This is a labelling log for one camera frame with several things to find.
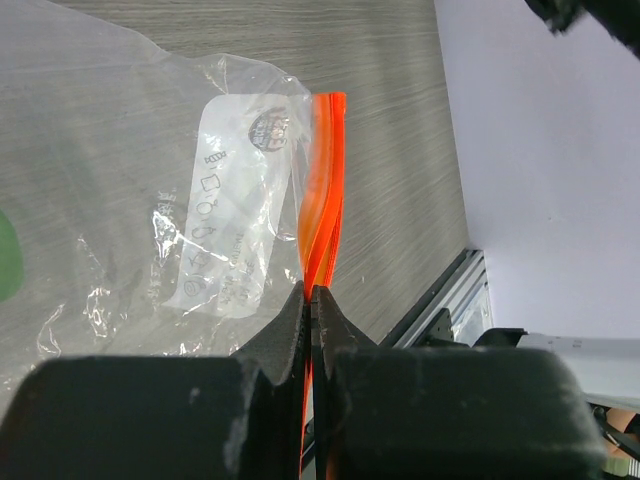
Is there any aluminium frame rail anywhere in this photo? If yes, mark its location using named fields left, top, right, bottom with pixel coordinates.
left=381, top=250, right=494, bottom=348

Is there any clear orange zip top bag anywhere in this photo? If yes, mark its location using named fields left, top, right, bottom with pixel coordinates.
left=0, top=0, right=349, bottom=480

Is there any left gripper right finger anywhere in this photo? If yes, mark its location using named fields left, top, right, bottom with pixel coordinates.
left=310, top=287, right=606, bottom=479

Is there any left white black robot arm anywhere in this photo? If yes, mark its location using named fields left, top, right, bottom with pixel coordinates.
left=1, top=286, right=639, bottom=479

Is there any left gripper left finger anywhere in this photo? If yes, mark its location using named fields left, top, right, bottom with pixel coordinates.
left=1, top=285, right=306, bottom=479

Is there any green fake pepper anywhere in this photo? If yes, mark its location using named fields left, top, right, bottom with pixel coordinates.
left=0, top=212, right=24, bottom=302

